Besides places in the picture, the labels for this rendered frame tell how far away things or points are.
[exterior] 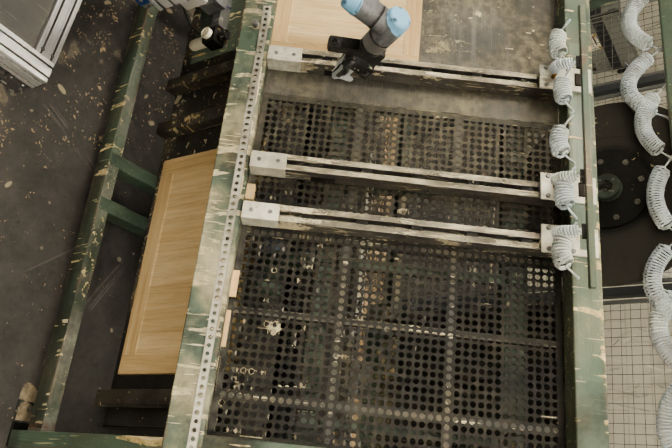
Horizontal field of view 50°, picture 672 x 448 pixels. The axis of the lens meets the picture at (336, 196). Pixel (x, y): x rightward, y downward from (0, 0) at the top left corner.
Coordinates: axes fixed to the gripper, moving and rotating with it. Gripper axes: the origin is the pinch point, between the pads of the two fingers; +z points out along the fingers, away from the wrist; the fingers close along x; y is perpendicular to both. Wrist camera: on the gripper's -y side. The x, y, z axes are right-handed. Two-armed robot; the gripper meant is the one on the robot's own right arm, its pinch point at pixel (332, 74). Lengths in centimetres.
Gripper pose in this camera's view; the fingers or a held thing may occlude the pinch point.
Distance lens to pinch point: 232.7
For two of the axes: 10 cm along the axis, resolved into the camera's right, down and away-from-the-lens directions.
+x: 1.6, -8.7, 4.7
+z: -4.9, 3.4, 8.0
